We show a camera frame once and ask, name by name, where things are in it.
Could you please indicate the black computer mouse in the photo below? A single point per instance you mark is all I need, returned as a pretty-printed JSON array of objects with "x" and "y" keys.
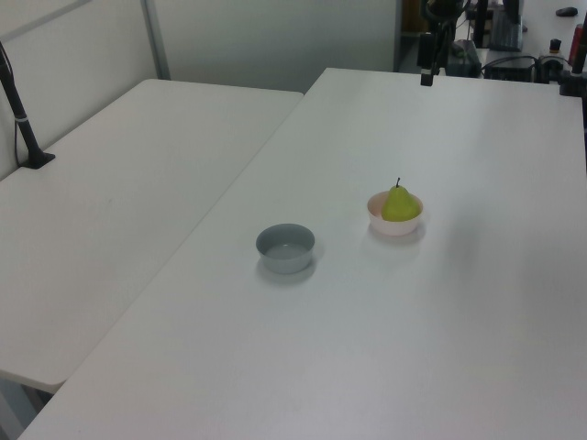
[{"x": 568, "y": 12}]

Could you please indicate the grey electronic device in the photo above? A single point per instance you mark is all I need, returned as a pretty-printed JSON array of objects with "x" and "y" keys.
[{"x": 465, "y": 57}]

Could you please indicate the white side table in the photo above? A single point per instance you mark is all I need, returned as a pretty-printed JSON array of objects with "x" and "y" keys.
[{"x": 114, "y": 206}]

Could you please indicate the emergency stop button box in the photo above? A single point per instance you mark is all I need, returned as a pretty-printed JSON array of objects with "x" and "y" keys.
[{"x": 556, "y": 48}]

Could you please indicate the black camera pole with base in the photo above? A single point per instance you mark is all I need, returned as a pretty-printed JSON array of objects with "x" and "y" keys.
[{"x": 20, "y": 124}]

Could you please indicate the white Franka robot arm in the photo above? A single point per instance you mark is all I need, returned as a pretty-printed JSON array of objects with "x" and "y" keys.
[{"x": 442, "y": 10}]

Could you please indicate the black pole with table clamp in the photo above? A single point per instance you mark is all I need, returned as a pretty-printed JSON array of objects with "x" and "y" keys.
[{"x": 571, "y": 84}]

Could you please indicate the green yellow pear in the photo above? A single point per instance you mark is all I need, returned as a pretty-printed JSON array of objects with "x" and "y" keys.
[{"x": 400, "y": 207}]

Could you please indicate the dark keyboard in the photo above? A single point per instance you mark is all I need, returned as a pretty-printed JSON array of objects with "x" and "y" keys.
[{"x": 504, "y": 34}]

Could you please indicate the grey plastic bowl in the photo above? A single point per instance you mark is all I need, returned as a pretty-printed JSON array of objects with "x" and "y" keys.
[{"x": 285, "y": 254}]

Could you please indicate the grey metal partition post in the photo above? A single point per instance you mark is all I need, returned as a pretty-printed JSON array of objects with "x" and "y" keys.
[{"x": 157, "y": 41}]

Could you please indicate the black controller box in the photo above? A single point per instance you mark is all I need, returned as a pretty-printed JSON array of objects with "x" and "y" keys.
[{"x": 509, "y": 69}]

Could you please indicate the pink plastic bowl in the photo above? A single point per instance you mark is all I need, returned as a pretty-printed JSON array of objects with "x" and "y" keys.
[{"x": 395, "y": 227}]

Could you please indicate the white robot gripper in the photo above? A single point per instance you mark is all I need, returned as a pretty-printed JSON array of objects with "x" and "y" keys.
[{"x": 426, "y": 50}]

